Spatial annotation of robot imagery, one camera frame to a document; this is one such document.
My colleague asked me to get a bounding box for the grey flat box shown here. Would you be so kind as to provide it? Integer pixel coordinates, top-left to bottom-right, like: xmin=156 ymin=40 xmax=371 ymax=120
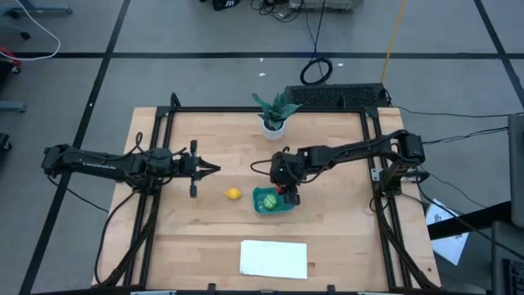
xmin=287 ymin=0 xmax=364 ymax=11

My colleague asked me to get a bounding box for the white printed paper sheet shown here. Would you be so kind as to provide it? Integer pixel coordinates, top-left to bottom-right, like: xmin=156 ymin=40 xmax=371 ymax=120
xmin=424 ymin=198 xmax=471 ymax=266

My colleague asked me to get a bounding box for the black metal table frame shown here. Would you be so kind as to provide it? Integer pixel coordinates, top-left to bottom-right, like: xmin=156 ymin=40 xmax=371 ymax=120
xmin=96 ymin=93 xmax=439 ymax=294

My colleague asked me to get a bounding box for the black power cable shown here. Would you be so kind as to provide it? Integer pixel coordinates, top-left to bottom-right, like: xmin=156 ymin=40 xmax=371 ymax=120
xmin=94 ymin=190 xmax=138 ymax=287

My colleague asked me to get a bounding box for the coiled black cable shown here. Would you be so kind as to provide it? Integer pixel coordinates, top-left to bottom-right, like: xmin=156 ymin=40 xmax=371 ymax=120
xmin=299 ymin=0 xmax=333 ymax=87

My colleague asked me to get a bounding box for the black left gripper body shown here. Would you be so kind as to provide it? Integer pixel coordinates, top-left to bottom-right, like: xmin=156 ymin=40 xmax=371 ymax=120
xmin=178 ymin=139 xmax=201 ymax=199

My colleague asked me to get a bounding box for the blue-grey table foot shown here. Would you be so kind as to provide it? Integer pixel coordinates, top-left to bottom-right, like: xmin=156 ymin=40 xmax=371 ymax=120
xmin=0 ymin=0 xmax=74 ymax=18

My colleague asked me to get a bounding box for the red object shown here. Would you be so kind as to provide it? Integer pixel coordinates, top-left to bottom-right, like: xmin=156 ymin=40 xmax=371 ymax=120
xmin=0 ymin=46 xmax=22 ymax=70

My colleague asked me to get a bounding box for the teal plastic tupperware container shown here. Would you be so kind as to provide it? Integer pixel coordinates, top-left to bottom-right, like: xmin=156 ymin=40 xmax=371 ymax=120
xmin=252 ymin=186 xmax=296 ymax=216

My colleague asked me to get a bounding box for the black cable bundle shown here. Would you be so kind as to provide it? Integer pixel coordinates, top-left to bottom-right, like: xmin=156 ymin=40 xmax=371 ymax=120
xmin=249 ymin=0 xmax=306 ymax=24

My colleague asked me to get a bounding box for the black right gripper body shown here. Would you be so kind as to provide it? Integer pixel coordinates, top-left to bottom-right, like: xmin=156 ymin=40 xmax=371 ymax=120
xmin=269 ymin=150 xmax=305 ymax=207

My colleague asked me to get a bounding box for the grey floor foot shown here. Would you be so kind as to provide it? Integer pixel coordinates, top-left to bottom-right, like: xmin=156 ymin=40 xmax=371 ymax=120
xmin=0 ymin=102 xmax=27 ymax=114

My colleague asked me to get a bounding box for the green plant in white pot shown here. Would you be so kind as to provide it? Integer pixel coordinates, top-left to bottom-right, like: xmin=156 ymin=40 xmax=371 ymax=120
xmin=251 ymin=92 xmax=303 ymax=142

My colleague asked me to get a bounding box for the dark grey box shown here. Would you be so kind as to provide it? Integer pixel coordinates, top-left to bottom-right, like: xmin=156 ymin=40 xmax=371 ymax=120
xmin=490 ymin=220 xmax=524 ymax=295

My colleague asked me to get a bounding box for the yellow cable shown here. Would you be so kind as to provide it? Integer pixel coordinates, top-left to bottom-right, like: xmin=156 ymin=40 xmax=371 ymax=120
xmin=380 ymin=0 xmax=407 ymax=86

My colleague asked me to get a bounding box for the white cable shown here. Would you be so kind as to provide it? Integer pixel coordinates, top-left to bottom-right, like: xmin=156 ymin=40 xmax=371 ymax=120
xmin=0 ymin=0 xmax=62 ymax=62

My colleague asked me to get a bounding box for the black shoe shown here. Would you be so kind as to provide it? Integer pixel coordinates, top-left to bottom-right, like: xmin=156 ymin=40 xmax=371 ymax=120
xmin=210 ymin=0 xmax=242 ymax=11

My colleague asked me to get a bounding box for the thin black floor cable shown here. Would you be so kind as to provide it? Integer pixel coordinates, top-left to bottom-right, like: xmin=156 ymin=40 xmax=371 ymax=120
xmin=392 ymin=104 xmax=524 ymax=120
xmin=421 ymin=126 xmax=509 ymax=146

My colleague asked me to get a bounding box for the black floor beam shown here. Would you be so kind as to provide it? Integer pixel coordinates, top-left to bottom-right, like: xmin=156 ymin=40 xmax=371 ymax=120
xmin=427 ymin=200 xmax=513 ymax=241

